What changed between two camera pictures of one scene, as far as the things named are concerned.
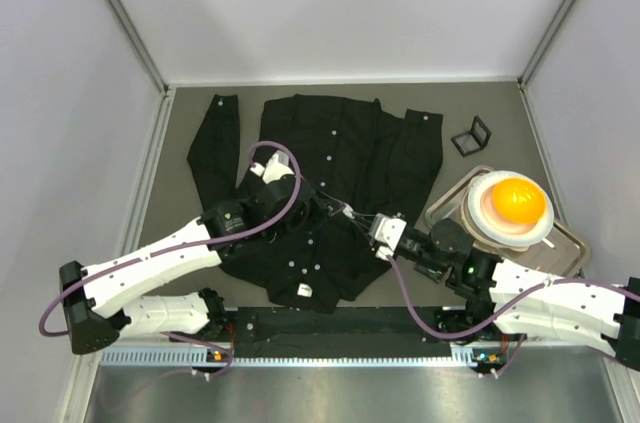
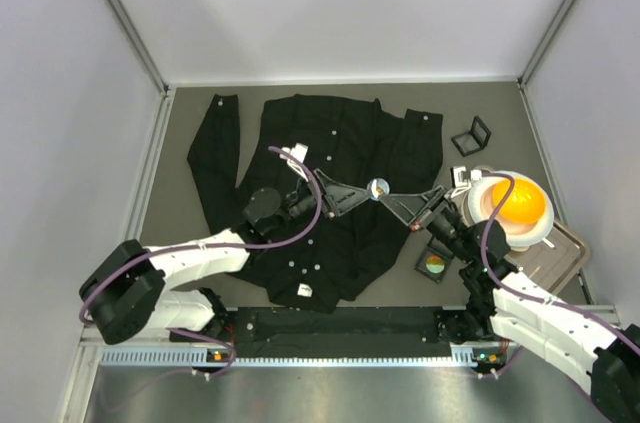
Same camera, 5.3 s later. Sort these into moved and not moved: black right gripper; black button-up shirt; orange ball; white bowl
Moved: black right gripper
Not moved: orange ball; black button-up shirt; white bowl
